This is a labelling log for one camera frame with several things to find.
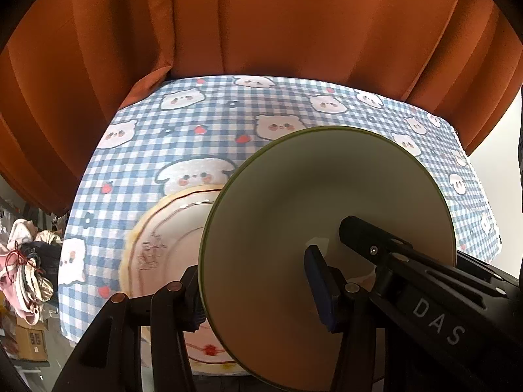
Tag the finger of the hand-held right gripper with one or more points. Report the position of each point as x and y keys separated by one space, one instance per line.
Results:
x=367 y=241

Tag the white plate with red flower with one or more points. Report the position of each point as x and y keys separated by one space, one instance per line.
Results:
x=171 y=232

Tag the orange curtain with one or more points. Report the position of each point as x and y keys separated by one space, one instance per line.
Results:
x=286 y=20

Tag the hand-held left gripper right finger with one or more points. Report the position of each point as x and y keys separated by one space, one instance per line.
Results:
x=322 y=290

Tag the cardboard box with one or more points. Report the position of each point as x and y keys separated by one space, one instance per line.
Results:
x=34 y=339

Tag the small cream bowl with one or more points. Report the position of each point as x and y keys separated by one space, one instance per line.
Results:
x=286 y=196

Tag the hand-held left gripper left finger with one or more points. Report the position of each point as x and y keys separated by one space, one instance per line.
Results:
x=188 y=298

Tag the blue checked bear tablecloth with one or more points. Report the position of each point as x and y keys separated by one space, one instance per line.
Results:
x=347 y=102

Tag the pink cloth pile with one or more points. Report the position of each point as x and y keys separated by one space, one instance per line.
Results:
x=24 y=277

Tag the scalloped yellow floral plate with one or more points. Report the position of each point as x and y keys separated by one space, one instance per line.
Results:
x=130 y=237

